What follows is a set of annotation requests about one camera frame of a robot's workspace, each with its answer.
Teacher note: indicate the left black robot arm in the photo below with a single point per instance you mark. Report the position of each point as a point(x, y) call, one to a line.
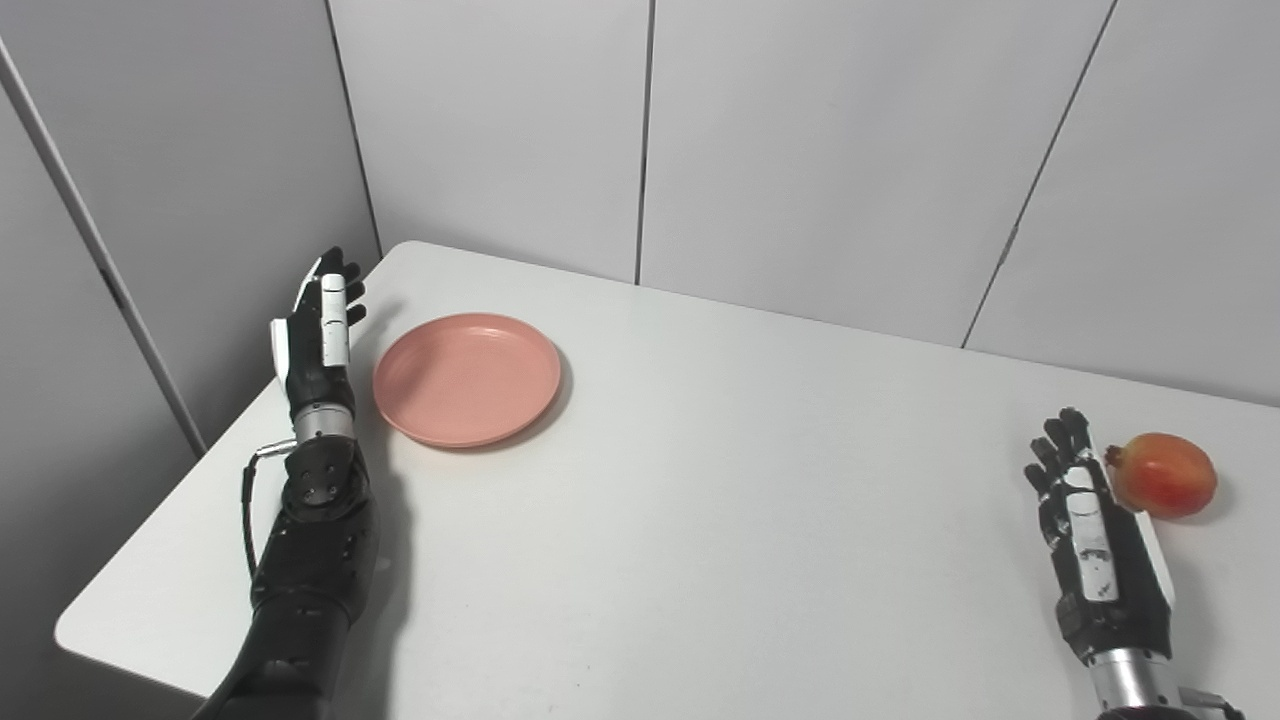
point(300, 570)

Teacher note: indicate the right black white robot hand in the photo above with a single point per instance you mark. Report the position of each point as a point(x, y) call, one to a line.
point(1095, 560)

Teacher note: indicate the pink plate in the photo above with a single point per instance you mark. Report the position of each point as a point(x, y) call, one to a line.
point(467, 380)

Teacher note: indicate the red pomegranate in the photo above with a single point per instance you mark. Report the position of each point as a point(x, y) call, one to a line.
point(1165, 477)

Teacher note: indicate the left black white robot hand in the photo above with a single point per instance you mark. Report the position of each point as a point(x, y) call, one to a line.
point(315, 345)

